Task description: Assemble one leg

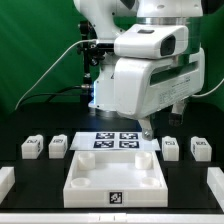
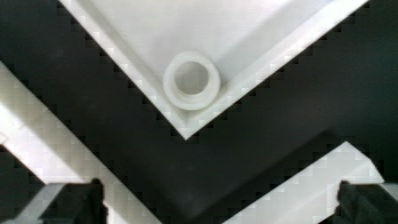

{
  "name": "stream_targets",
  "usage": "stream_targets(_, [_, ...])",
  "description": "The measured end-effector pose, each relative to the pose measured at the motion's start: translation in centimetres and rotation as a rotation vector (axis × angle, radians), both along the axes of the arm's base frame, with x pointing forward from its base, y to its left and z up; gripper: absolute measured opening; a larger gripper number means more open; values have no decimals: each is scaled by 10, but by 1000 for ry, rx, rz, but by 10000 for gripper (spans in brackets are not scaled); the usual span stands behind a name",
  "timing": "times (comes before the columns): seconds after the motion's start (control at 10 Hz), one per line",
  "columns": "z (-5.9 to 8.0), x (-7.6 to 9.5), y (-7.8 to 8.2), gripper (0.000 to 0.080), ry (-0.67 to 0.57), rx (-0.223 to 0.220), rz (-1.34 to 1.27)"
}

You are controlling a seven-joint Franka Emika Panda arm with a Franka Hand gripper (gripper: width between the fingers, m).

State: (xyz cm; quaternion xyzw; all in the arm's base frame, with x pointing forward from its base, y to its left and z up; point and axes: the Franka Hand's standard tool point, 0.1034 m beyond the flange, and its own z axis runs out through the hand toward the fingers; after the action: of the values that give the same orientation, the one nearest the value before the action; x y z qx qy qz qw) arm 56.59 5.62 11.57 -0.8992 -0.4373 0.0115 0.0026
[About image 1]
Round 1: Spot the paper sheet with tags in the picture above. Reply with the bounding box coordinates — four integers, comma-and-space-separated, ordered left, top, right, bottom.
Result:
70, 132, 160, 151

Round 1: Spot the white front rail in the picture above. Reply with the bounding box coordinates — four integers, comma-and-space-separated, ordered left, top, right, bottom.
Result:
0, 213, 224, 224

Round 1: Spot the black cable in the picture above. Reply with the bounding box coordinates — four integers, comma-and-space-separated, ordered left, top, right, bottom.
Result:
18, 84, 94, 108

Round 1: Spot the white obstacle right piece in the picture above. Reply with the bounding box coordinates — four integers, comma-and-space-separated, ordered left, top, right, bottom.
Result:
207, 167, 224, 212

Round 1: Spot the white square tabletop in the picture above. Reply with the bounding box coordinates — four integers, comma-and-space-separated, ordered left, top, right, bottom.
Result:
63, 150, 168, 208

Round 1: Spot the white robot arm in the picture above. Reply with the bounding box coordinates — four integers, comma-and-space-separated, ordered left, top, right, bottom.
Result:
73, 0, 205, 140

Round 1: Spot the white obstacle left piece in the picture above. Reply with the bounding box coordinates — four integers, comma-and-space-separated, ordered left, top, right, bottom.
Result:
0, 167, 15, 204

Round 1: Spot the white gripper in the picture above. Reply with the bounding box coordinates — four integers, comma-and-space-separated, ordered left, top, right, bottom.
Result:
114, 49, 205, 140

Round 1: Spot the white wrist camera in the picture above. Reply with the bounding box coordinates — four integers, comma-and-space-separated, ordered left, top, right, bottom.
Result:
114, 24, 189, 59

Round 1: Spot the white obstacle piece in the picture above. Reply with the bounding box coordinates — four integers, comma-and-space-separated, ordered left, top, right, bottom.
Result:
0, 167, 15, 204
207, 167, 224, 212

